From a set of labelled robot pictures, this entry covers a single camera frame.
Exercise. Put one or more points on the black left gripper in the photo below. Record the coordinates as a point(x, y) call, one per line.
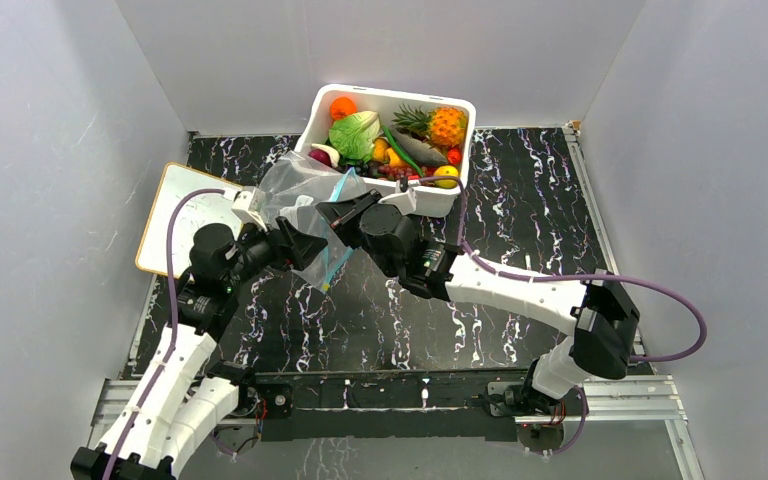
point(294, 249)

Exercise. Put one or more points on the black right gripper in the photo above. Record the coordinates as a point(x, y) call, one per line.
point(343, 217)

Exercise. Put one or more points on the clear zip top bag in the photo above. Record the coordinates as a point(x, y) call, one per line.
point(292, 188)

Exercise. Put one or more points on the toy pineapple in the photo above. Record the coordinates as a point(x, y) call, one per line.
point(442, 126)

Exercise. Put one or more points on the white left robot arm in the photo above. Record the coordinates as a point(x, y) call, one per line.
point(170, 412)

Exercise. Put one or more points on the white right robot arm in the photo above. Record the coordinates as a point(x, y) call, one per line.
point(596, 316)

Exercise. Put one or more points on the toy purple onion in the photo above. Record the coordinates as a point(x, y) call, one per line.
point(325, 154)

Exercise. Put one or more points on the toy red grapes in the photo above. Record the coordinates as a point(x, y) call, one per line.
point(397, 172)

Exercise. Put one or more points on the toy yellow pepper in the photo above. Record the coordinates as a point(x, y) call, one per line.
point(385, 154)

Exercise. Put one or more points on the toy green cabbage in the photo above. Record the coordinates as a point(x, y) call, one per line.
point(354, 136)

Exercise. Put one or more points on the toy green bean pod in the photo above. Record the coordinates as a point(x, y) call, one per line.
point(404, 156)

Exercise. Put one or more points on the toy grey fish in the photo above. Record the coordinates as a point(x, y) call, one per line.
point(420, 152)

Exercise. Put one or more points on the toy orange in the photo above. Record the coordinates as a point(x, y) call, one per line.
point(342, 107)

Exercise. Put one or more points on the toy yellow lemon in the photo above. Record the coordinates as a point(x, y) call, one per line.
point(446, 177)

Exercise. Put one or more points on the toy red tomato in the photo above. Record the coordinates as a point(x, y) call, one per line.
point(454, 156)

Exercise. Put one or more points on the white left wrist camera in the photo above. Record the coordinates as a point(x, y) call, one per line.
point(247, 206)

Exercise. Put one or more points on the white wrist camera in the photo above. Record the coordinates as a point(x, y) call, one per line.
point(247, 206)
point(411, 201)

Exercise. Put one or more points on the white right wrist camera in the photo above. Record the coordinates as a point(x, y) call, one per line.
point(411, 201)

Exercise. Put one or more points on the white board wooden frame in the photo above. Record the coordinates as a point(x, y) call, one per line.
point(176, 182)

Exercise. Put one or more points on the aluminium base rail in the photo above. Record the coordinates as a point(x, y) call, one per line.
point(447, 403)

